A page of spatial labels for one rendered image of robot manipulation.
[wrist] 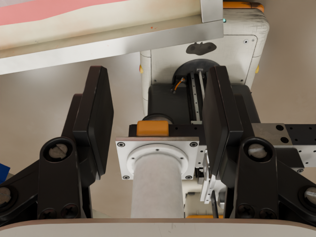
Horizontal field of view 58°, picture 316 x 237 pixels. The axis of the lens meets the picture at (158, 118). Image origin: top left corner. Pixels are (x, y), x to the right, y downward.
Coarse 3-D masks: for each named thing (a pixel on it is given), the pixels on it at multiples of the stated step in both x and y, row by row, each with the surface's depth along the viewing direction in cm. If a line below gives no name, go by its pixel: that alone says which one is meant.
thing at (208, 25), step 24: (216, 0) 49; (144, 24) 56; (168, 24) 54; (192, 24) 52; (216, 24) 52; (24, 48) 58; (48, 48) 56; (72, 48) 56; (96, 48) 56; (120, 48) 56; (144, 48) 56; (0, 72) 60
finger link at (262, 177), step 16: (240, 144) 10; (256, 144) 10; (240, 160) 9; (256, 160) 10; (272, 160) 9; (240, 176) 9; (256, 176) 9; (272, 176) 9; (240, 192) 8; (256, 192) 8; (272, 192) 8; (224, 208) 11; (240, 208) 8; (256, 208) 8; (272, 208) 8
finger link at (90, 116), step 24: (96, 72) 12; (96, 96) 11; (72, 120) 11; (96, 120) 10; (96, 144) 10; (24, 168) 10; (96, 168) 11; (0, 192) 9; (24, 192) 9; (0, 216) 8
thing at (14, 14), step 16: (0, 0) 52; (16, 0) 52; (32, 0) 52; (48, 0) 52; (64, 0) 52; (80, 0) 52; (96, 0) 52; (112, 0) 52; (0, 16) 55; (16, 16) 55; (32, 16) 55; (48, 16) 55
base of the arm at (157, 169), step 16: (160, 144) 54; (128, 160) 56; (144, 160) 54; (160, 160) 53; (176, 160) 55; (144, 176) 51; (160, 176) 51; (176, 176) 53; (144, 192) 49; (160, 192) 49; (176, 192) 50; (144, 208) 47; (160, 208) 47; (176, 208) 48
